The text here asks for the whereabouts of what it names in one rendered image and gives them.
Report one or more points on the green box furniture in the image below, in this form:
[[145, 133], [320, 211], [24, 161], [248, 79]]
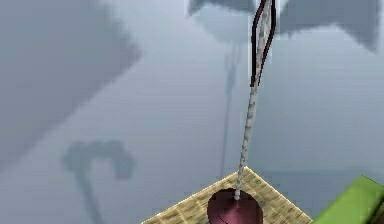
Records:
[[353, 203]]

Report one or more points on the tan woven mat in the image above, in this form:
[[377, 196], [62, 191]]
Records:
[[270, 196]]

